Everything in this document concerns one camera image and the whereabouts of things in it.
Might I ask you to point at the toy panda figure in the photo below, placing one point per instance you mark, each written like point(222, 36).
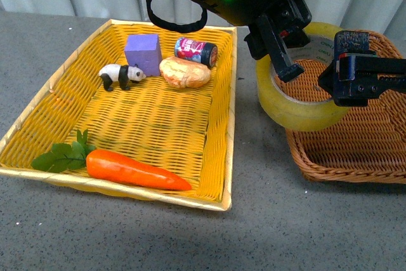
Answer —
point(123, 74)

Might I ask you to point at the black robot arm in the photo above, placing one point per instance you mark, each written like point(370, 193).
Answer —
point(235, 12)

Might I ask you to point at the purple foam cube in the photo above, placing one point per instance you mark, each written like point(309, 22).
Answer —
point(144, 51)

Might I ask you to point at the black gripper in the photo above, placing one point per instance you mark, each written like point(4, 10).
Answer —
point(356, 74)

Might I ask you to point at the yellow woven basket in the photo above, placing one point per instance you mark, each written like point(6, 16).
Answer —
point(188, 131)

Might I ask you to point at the yellow clear tape roll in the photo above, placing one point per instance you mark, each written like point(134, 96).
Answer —
point(302, 105)

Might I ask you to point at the toy bread loaf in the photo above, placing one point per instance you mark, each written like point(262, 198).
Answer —
point(180, 73)

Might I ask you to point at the small red label can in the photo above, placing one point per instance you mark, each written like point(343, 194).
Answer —
point(197, 51)

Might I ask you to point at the orange toy carrot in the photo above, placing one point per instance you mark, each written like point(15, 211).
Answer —
point(106, 165)

